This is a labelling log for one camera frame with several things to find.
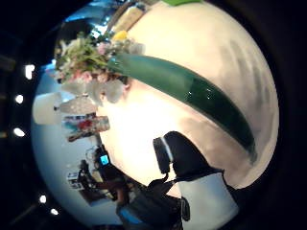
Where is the black camera on tripod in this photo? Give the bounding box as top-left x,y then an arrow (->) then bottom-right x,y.
76,145 -> 129,205

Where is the yellow flower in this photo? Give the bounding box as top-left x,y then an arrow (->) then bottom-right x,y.
111,30 -> 130,42

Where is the the person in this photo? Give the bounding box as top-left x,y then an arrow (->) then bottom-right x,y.
115,178 -> 192,230

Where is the white cylindrical lamp shade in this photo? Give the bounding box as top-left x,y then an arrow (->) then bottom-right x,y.
32,91 -> 63,127

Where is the pink and white flower bouquet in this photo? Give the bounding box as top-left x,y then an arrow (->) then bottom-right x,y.
53,31 -> 147,104

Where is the dark green glass vase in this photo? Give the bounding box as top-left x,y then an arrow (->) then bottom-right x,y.
106,52 -> 258,162

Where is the bright green object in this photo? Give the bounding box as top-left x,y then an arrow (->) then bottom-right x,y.
162,0 -> 203,7

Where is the shelf with colourful items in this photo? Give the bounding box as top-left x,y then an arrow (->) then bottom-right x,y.
62,114 -> 111,143

